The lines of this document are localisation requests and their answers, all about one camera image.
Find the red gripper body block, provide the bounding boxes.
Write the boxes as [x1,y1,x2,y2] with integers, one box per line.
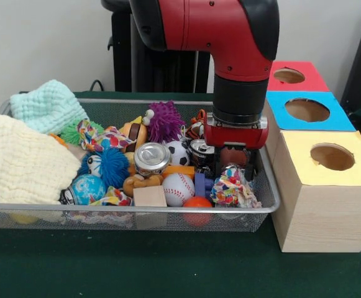
[204,112,270,150]

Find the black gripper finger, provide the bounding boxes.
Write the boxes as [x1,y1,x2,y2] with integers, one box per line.
[245,148,258,183]
[214,145,227,179]

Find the blue spiky eyed toy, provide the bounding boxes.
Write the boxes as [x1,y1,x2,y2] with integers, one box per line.
[79,147,131,189]

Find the mint green cloth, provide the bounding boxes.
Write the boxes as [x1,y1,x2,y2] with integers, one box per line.
[9,79,89,135]

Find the cream waffle cloth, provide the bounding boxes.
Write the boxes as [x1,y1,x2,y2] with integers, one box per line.
[0,114,81,205]

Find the wooden box with three holes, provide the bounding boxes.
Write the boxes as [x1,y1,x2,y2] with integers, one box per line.
[262,60,361,254]

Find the shallow mesh bin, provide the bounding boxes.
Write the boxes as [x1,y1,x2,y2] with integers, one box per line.
[0,96,281,233]

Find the black orange drink can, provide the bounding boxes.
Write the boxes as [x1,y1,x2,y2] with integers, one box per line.
[188,138,216,168]

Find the crumpled colourful paper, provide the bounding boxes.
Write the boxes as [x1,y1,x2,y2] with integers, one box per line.
[210,166,262,209]

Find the small soccer ball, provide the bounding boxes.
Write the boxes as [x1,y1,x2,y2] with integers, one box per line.
[165,140,190,166]

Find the white baseball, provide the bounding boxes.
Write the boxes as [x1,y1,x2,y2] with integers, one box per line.
[162,173,196,207]

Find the purple spiky eyed toy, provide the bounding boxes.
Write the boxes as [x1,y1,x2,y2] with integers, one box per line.
[145,101,186,144]

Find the crushed silver can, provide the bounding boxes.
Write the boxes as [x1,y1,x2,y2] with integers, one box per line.
[134,142,172,178]

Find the toy hamburger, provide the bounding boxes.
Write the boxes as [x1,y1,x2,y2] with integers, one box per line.
[117,116,149,153]

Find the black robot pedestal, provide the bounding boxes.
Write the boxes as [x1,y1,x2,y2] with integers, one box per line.
[101,0,215,93]

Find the black cable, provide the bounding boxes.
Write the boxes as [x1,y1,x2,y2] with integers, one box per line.
[89,79,106,93]

